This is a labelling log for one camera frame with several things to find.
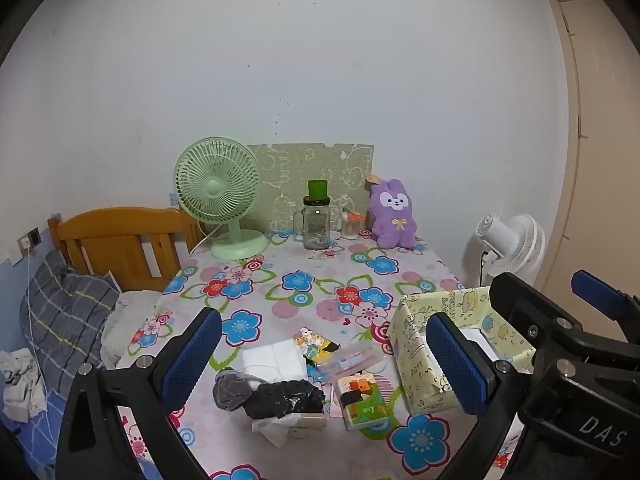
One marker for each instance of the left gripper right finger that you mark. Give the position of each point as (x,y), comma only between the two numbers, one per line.
(492,391)

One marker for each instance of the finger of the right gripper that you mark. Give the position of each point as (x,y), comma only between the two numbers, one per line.
(613,303)
(535,319)

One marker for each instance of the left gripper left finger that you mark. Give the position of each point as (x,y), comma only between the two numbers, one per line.
(93,443)

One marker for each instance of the grey sock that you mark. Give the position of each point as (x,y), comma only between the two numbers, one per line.
(232,388)

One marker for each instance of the black plastic bag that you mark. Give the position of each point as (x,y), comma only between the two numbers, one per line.
(282,398)

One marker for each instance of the green orange tissue pack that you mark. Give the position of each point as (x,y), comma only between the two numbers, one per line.
(361,401)

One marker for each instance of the white face mask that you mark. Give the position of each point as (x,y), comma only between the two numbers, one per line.
(278,362)

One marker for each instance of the clear plastic pencil case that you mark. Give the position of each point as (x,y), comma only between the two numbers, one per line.
(350,359)

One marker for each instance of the cartoon snack packet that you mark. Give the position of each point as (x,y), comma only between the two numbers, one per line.
(314,347)

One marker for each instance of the yellow cartoon storage box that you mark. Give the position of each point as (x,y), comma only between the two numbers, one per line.
(426,387)

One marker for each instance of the white standing fan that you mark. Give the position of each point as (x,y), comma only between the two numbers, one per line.
(515,245)

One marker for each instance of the grey plaid pillow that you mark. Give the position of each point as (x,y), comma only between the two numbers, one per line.
(62,316)

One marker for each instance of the crumpled grey white cloth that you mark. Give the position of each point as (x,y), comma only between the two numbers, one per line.
(23,391)

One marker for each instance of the crumpled white tissue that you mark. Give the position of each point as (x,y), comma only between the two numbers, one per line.
(277,429)

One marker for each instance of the floral tablecloth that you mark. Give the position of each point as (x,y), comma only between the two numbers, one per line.
(347,293)

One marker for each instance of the pink card packet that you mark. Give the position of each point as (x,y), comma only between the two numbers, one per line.
(312,421)

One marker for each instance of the purple plush bunny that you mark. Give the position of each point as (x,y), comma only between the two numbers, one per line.
(390,208)

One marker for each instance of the toothpick jar orange lid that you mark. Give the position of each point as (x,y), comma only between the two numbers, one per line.
(352,223)

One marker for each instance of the green desk fan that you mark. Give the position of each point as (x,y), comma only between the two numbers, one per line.
(217,181)

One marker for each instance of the glass mason jar mug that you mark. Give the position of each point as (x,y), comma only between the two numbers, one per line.
(312,224)

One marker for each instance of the beige door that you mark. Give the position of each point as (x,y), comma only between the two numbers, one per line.
(597,225)

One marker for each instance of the green patterned backboard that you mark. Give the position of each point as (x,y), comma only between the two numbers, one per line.
(286,169)

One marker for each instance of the green cup on jar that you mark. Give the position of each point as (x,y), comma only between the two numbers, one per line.
(318,190)

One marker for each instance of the wall power socket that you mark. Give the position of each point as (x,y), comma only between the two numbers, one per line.
(29,241)

